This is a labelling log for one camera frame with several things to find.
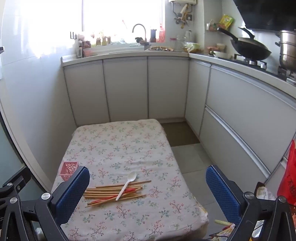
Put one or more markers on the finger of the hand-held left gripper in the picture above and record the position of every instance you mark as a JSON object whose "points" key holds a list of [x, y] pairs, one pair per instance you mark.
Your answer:
{"points": [[18, 177]]}

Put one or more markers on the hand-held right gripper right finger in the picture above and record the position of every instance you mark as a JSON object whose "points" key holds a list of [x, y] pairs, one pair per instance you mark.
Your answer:
{"points": [[222, 192]]}

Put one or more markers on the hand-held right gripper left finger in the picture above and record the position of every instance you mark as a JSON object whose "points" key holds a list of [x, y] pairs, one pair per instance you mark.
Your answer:
{"points": [[74, 192]]}

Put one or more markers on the pink lattice utensil holder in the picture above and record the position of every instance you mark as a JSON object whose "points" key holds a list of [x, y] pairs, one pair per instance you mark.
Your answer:
{"points": [[68, 169]]}

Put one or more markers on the pile of wooden chopsticks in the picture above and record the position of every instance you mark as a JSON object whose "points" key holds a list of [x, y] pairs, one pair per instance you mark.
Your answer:
{"points": [[101, 190]]}

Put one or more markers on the red plastic spoon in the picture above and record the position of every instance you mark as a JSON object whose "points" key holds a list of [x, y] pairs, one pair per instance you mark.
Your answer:
{"points": [[130, 190]]}

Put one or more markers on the white plastic spoon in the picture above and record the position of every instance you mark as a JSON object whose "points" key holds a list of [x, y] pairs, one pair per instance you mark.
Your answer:
{"points": [[131, 177]]}

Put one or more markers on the pale yellow wrapper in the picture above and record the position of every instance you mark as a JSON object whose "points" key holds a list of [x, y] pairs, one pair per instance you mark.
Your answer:
{"points": [[222, 222]]}

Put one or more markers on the white paper bag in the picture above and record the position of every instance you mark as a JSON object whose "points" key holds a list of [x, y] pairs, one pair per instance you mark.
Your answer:
{"points": [[266, 193]]}

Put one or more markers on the red plastic bag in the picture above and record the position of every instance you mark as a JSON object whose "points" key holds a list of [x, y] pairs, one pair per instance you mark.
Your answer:
{"points": [[288, 180]]}

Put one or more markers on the floral tablecloth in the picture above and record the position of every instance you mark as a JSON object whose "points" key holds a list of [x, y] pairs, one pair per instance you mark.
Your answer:
{"points": [[129, 150]]}

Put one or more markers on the brown floor mat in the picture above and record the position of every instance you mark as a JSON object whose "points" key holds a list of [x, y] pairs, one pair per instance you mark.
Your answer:
{"points": [[180, 134]]}

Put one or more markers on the white cabinet door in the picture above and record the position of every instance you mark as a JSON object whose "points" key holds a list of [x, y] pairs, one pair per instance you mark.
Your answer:
{"points": [[167, 85], [126, 88], [196, 97], [85, 92]]}

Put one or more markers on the black gas stove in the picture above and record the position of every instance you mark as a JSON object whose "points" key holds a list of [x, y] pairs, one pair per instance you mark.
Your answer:
{"points": [[261, 64]]}

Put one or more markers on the pink dish rack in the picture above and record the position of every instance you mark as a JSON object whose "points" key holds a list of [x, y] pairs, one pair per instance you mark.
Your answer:
{"points": [[87, 51]]}

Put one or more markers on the stack of small bowls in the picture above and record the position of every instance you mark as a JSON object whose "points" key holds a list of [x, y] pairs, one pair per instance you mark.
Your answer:
{"points": [[217, 47]]}

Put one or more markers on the black wok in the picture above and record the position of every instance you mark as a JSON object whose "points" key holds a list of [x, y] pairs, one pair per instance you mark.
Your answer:
{"points": [[252, 49]]}

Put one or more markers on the bag of green vegetables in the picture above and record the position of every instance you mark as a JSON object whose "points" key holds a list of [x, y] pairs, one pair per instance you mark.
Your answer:
{"points": [[191, 47]]}

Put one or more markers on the small windowsill bottles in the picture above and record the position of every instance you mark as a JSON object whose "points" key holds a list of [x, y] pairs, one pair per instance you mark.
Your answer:
{"points": [[104, 41]]}

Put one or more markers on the clear glass jar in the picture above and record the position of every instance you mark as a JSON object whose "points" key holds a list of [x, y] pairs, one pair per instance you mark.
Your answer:
{"points": [[175, 44]]}

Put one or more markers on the steel steamer pot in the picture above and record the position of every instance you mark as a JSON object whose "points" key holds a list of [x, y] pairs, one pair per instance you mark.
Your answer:
{"points": [[288, 51]]}

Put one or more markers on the white plastic jug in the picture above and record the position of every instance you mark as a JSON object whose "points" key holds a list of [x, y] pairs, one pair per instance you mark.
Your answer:
{"points": [[188, 36]]}

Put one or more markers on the red bottle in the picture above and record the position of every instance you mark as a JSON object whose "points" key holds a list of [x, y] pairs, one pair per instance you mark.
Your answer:
{"points": [[161, 34]]}

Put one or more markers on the yellow snack bag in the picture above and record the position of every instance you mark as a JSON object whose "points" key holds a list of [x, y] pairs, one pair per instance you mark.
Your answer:
{"points": [[225, 22]]}

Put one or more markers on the dark brown bottle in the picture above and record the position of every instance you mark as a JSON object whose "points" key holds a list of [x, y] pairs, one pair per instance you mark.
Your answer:
{"points": [[153, 36]]}

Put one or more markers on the metal kitchen faucet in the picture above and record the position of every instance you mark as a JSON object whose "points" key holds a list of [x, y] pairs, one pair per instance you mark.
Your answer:
{"points": [[145, 34]]}

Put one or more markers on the hanging kitchen tools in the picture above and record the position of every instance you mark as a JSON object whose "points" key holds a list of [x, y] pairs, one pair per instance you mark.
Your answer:
{"points": [[182, 16]]}

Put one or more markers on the bright kitchen window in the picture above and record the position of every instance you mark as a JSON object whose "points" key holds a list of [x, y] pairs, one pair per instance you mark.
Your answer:
{"points": [[115, 14]]}

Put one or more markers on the black range hood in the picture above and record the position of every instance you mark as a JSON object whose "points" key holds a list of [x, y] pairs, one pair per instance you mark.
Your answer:
{"points": [[266, 14]]}

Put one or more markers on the white water heater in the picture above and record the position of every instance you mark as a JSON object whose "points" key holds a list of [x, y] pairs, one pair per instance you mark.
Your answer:
{"points": [[182, 1]]}

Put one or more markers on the black wall hook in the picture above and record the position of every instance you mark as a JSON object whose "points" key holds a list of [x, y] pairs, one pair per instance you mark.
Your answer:
{"points": [[72, 35]]}

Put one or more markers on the wall shelf with condiments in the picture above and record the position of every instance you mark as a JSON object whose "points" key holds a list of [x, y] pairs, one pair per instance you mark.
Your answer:
{"points": [[215, 26]]}

